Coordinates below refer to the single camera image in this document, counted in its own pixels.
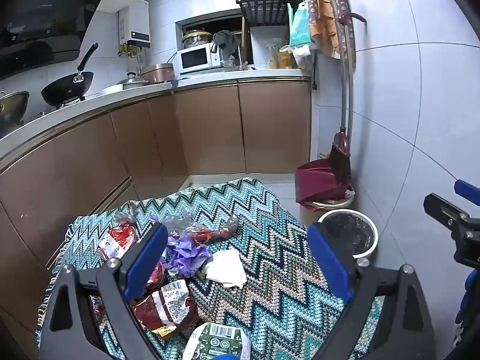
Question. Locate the brown rice cooker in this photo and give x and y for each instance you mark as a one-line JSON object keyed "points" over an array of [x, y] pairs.
{"points": [[158, 73]]}

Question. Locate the brown kitchen base cabinets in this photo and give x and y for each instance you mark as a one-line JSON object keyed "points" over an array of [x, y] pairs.
{"points": [[147, 142]]}

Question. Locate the red white snack bag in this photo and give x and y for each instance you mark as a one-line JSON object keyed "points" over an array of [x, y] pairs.
{"points": [[116, 241]]}

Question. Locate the maroon dustpan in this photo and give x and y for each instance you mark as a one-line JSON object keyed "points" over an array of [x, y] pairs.
{"points": [[322, 180]]}

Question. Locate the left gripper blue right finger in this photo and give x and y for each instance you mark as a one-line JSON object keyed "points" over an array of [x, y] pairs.
{"points": [[404, 329]]}

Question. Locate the orange patterned hanging apron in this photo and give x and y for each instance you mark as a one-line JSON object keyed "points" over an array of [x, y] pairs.
{"points": [[322, 25]]}

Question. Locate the white tissue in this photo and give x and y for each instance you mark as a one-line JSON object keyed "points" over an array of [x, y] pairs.
{"points": [[225, 267]]}

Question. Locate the yellow jar on counter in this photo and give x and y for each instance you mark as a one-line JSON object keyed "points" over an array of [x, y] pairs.
{"points": [[285, 58]]}

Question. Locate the golden green wok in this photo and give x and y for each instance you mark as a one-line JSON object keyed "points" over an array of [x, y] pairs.
{"points": [[13, 107]]}

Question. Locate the teal hanging plastic bag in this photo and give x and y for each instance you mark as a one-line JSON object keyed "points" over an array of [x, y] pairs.
{"points": [[299, 31]]}

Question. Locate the white round trash bin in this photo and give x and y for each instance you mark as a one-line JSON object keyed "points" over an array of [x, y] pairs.
{"points": [[353, 229]]}

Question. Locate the white gas water heater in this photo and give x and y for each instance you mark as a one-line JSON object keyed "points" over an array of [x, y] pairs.
{"points": [[134, 25]]}

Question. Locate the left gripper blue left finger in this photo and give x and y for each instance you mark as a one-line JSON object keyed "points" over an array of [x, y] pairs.
{"points": [[69, 329]]}

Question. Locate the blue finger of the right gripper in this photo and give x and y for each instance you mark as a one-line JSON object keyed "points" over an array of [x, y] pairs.
{"points": [[445, 213], [468, 191]]}

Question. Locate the white microwave oven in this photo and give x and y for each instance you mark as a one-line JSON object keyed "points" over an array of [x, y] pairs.
{"points": [[198, 58]]}

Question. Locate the purple wrapper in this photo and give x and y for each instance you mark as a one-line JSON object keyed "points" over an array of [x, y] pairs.
{"points": [[182, 257]]}

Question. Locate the steel pot with lid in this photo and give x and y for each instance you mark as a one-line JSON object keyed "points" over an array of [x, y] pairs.
{"points": [[133, 81]]}

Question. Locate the green white food package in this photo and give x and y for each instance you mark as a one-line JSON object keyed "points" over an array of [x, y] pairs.
{"points": [[216, 341]]}

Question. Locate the maroon broom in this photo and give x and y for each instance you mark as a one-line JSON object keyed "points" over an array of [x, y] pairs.
{"points": [[340, 154]]}

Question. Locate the black range hood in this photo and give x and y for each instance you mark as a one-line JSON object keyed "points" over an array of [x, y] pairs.
{"points": [[37, 33]]}

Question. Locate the black wok pan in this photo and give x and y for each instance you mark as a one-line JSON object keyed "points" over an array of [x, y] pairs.
{"points": [[72, 87]]}

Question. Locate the red snack wrapper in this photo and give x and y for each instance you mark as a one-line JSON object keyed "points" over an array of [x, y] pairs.
{"points": [[169, 311]]}

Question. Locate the blue white gloved right hand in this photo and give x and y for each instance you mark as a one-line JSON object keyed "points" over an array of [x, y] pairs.
{"points": [[471, 282]]}

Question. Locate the teal zigzag knitted cloth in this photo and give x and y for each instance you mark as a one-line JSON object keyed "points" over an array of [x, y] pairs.
{"points": [[285, 308]]}

